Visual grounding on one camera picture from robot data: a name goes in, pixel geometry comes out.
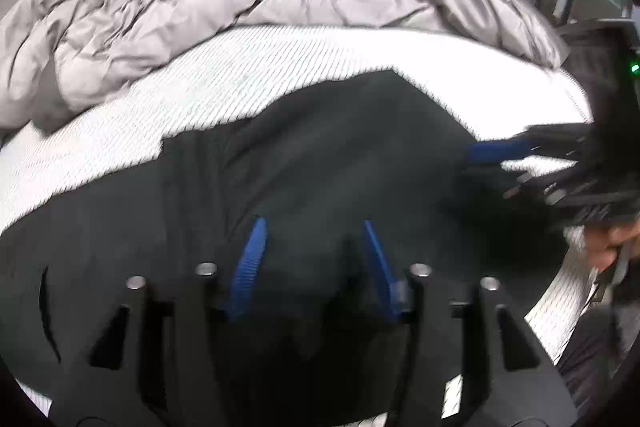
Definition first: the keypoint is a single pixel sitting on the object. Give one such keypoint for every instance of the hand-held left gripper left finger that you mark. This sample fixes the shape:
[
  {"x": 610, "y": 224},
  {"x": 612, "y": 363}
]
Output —
[{"x": 247, "y": 267}]

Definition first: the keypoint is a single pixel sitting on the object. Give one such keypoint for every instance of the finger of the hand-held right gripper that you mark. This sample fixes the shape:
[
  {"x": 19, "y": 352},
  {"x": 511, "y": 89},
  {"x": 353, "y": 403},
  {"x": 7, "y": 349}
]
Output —
[
  {"x": 550, "y": 189},
  {"x": 495, "y": 151}
]

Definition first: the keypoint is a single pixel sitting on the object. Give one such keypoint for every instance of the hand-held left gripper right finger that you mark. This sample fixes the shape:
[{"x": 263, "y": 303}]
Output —
[{"x": 380, "y": 262}]

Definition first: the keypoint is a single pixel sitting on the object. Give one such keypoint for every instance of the black pants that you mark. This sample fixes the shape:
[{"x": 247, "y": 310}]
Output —
[{"x": 325, "y": 147}]

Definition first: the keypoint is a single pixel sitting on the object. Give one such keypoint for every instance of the person's right hand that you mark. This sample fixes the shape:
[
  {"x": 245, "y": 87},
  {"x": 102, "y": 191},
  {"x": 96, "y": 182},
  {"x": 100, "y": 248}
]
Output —
[{"x": 600, "y": 252}]

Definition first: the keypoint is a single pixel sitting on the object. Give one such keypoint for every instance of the person's leg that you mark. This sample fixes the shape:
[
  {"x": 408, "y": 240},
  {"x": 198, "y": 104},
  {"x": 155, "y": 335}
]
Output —
[{"x": 595, "y": 347}]

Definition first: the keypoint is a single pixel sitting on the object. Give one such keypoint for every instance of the grey duvet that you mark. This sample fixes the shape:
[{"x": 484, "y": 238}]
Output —
[{"x": 150, "y": 22}]

